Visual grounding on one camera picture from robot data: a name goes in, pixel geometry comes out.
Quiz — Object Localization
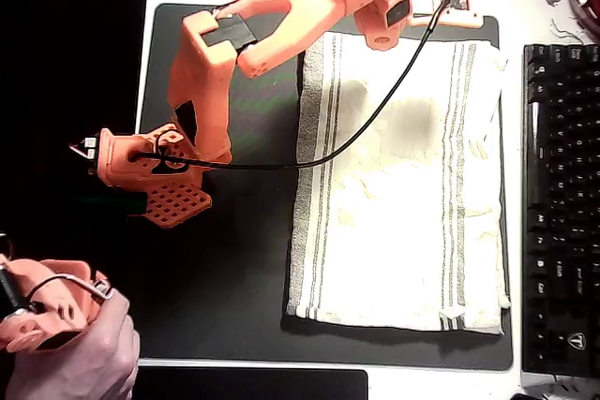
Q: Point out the black flat pad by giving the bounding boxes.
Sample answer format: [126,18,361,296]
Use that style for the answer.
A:
[133,365,369,400]

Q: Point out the black keyboard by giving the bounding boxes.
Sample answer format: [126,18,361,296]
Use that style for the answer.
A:
[521,42,600,378]

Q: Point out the orange leader arm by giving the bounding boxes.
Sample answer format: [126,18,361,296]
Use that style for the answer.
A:
[0,230,115,355]

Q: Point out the white striped towel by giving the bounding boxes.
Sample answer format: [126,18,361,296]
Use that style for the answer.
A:
[284,30,513,336]

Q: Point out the dark green clamp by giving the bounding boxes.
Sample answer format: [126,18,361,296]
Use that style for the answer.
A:
[82,192,148,216]

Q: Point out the orange camera mount plate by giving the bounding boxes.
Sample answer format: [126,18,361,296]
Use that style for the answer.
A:
[411,0,486,30]

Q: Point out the person's hand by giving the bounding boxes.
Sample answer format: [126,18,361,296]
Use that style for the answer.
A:
[0,285,142,400]

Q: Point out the loose thin wire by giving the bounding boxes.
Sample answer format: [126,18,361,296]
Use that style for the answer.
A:
[548,17,588,46]

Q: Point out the black desk mat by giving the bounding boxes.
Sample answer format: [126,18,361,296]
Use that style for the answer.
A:
[137,2,515,372]

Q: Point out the black camera cable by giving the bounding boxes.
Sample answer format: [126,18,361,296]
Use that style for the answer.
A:
[133,0,459,172]

